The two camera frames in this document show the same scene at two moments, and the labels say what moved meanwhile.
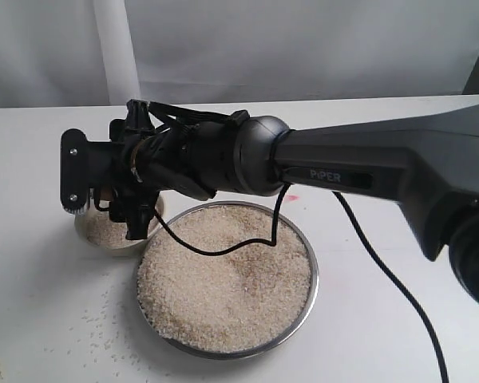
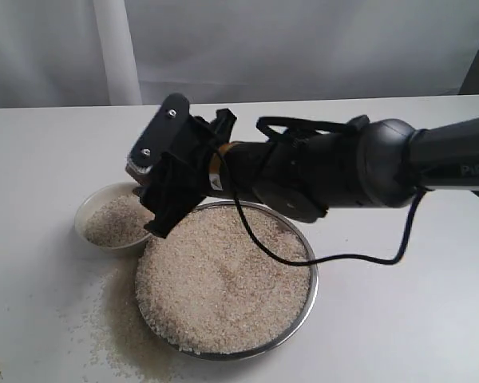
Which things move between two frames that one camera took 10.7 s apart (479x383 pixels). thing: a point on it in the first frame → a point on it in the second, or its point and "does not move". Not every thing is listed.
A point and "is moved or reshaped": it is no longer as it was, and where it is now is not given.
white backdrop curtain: [104, 53] does not move
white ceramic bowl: [108, 237] does not move
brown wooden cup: [106, 194] is moved or reshaped
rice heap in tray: [238, 301] does not move
